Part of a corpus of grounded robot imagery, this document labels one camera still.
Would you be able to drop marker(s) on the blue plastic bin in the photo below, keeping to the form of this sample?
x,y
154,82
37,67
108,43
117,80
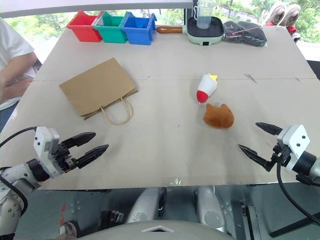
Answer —
x,y
138,35

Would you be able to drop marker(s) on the grey robot torso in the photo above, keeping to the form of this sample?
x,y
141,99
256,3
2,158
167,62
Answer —
x,y
155,231

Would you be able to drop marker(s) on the person's bare forearm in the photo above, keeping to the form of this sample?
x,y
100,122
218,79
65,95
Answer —
x,y
15,75

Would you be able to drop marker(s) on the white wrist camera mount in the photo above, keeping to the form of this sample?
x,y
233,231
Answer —
x,y
45,140
295,138

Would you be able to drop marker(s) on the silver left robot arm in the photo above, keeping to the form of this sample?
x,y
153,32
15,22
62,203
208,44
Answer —
x,y
18,173

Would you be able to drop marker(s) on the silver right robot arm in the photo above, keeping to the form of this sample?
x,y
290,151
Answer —
x,y
306,162

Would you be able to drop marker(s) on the black cloth in plastic wrap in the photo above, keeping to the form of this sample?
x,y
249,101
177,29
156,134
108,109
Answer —
x,y
246,33

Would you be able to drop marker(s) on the silver rounded robot leg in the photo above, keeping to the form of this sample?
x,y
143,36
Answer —
x,y
210,210
146,205

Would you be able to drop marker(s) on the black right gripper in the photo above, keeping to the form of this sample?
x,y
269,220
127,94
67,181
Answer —
x,y
281,153

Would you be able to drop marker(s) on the person in white shirt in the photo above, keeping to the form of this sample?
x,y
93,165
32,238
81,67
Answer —
x,y
12,40

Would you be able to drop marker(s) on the beige shoe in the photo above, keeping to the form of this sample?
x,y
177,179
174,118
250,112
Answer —
x,y
276,13
292,13

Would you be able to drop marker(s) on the red plastic bin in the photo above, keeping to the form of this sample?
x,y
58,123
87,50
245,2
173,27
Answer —
x,y
83,31

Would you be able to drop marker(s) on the green plastic bin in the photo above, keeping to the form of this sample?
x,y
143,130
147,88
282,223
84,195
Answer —
x,y
110,33

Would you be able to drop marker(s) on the brown plush toy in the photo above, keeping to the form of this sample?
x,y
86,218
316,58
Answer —
x,y
218,117

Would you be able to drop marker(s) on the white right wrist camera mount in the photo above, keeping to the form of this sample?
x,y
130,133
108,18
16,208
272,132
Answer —
x,y
295,138

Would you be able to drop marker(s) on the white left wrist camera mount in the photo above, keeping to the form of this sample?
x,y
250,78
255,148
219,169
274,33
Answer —
x,y
45,140

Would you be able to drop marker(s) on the clear plastic measuring cup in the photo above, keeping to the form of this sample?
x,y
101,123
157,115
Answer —
x,y
203,17

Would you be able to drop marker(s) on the red and white toy rocket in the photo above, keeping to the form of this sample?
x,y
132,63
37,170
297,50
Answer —
x,y
206,87

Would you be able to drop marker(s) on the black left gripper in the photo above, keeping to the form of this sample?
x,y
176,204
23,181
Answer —
x,y
61,158

